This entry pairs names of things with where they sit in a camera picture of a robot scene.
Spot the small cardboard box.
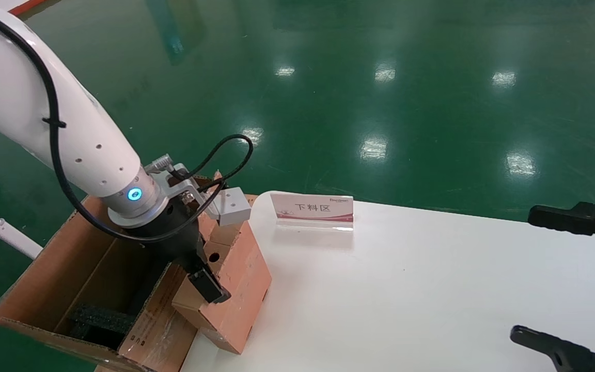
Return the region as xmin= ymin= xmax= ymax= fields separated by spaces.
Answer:
xmin=172 ymin=209 xmax=272 ymax=355

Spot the large open cardboard box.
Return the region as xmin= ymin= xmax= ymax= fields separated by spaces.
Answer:
xmin=0 ymin=169 xmax=258 ymax=372

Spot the clear acrylic sign stand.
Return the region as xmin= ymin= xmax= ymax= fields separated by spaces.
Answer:
xmin=270 ymin=192 xmax=354 ymax=231

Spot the silver camera mount bracket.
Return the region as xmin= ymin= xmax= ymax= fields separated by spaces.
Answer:
xmin=145 ymin=154 xmax=222 ymax=208

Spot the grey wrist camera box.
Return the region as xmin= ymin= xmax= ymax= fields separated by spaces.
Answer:
xmin=209 ymin=187 xmax=253 ymax=226

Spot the white plastic pipe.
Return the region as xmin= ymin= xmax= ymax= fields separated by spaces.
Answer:
xmin=0 ymin=198 xmax=43 ymax=260

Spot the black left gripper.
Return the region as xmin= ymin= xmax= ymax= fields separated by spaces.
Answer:
xmin=135 ymin=200 xmax=231 ymax=305

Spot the black foam insert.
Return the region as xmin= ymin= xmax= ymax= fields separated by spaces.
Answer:
xmin=68 ymin=304 xmax=135 ymax=348

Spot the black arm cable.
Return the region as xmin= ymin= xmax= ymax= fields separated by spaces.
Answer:
xmin=0 ymin=3 xmax=255 ymax=243

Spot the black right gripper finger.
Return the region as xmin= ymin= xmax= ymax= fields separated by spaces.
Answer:
xmin=510 ymin=325 xmax=595 ymax=372
xmin=528 ymin=201 xmax=595 ymax=257

